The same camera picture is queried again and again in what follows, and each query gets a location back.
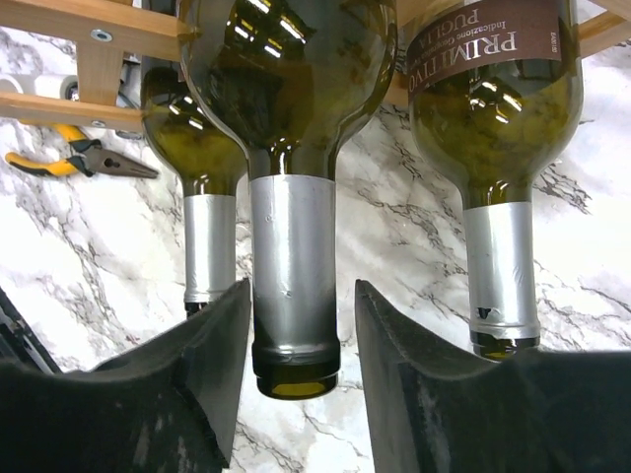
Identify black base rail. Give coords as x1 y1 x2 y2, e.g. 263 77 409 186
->
0 290 61 374

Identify green wine bottle black neck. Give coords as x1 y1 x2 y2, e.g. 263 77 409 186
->
176 1 397 400

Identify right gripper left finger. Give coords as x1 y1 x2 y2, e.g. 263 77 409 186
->
1 280 250 472

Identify green wine bottle silver neck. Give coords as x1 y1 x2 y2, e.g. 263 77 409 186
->
406 0 584 361

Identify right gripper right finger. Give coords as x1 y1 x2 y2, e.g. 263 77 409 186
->
355 281 630 472

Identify wooden wine rack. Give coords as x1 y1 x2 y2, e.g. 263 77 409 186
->
0 0 631 134

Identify white plastic pipe fitting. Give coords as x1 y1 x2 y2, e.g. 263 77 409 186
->
0 74 80 101

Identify yellow handled pliers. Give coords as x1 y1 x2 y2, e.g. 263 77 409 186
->
5 123 159 179

